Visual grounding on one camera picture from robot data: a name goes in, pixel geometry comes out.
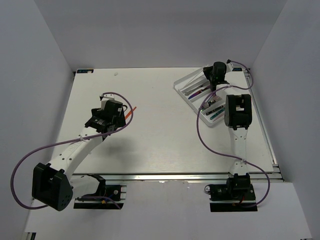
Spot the clear chopstick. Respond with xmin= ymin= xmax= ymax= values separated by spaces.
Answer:
xmin=180 ymin=73 xmax=205 ymax=91
xmin=181 ymin=72 xmax=203 ymax=90

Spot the iridescent rainbow steak knife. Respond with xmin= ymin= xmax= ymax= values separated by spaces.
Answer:
xmin=188 ymin=88 xmax=208 ymax=100

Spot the pink handled silver spoon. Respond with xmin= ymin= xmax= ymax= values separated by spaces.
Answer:
xmin=202 ymin=95 xmax=221 ymax=109

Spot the black handled silver fork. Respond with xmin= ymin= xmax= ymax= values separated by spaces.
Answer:
xmin=205 ymin=105 xmax=225 ymax=116

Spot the ornate silver table knife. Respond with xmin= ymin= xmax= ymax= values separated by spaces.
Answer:
xmin=184 ymin=84 xmax=210 ymax=97

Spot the teal handled silver fork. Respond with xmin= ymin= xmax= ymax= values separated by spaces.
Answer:
xmin=210 ymin=108 xmax=225 ymax=120

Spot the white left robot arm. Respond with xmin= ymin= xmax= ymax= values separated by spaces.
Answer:
xmin=31 ymin=99 xmax=126 ymax=211

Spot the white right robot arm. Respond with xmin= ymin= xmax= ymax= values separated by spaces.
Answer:
xmin=202 ymin=59 xmax=252 ymax=177

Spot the white compartment cutlery tray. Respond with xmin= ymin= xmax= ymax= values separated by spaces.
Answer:
xmin=173 ymin=68 xmax=225 ymax=127

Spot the blue label sticker left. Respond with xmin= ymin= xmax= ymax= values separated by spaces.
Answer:
xmin=76 ymin=69 xmax=94 ymax=74

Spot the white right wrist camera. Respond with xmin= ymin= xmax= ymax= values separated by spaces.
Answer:
xmin=226 ymin=59 xmax=243 ymax=73

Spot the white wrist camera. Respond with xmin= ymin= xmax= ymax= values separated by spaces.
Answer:
xmin=99 ymin=94 xmax=115 ymax=109
xmin=226 ymin=59 xmax=243 ymax=73

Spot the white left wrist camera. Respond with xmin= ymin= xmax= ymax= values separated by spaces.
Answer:
xmin=99 ymin=94 xmax=115 ymax=109

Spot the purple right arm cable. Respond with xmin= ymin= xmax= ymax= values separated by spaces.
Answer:
xmin=197 ymin=59 xmax=271 ymax=208

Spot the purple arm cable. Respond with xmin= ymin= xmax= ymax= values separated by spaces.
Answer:
xmin=197 ymin=59 xmax=271 ymax=208
xmin=11 ymin=91 xmax=135 ymax=210

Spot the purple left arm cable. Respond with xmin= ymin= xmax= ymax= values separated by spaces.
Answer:
xmin=11 ymin=91 xmax=135 ymax=210

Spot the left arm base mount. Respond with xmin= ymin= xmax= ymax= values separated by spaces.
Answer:
xmin=70 ymin=174 xmax=127 ymax=210

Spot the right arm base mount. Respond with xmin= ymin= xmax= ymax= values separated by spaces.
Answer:
xmin=204 ymin=173 xmax=258 ymax=213

